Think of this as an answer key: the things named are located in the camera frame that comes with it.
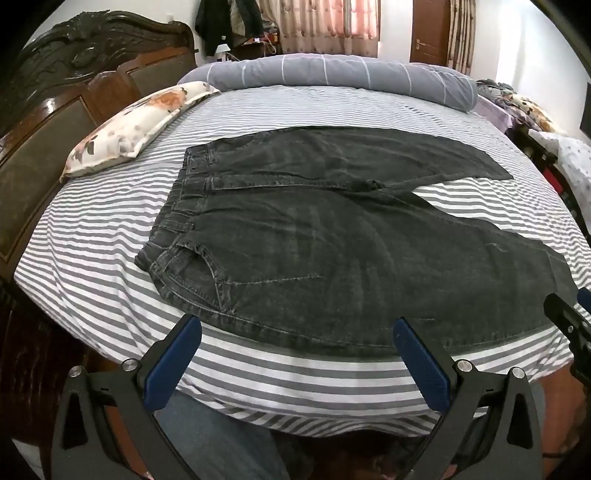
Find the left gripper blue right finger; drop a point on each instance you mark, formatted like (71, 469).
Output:
(431, 367)

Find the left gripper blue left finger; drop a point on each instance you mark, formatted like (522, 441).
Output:
(165, 362)

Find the dark grey denim pants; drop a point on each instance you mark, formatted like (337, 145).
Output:
(314, 239)

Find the blue jeans operator leg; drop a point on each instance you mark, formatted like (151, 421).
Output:
(216, 446)

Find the grey white striped bed sheet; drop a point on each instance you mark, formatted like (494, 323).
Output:
(79, 265)

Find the white dotted cloth pile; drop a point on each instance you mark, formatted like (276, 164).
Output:
(573, 159)

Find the floral white orange pillow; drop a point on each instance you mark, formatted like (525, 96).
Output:
(125, 135)

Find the grey long bolster pillow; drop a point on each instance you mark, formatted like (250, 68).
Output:
(436, 84)

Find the dark carved wooden headboard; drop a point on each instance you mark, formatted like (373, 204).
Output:
(63, 85)

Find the brown striped side curtain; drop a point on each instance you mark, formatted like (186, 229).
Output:
(461, 39)

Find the brown wooden door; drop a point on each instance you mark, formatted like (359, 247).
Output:
(430, 32)

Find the dark clothes hanging on rack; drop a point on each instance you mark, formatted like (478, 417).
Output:
(220, 22)

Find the pink patterned window curtain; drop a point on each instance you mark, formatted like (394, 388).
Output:
(350, 27)

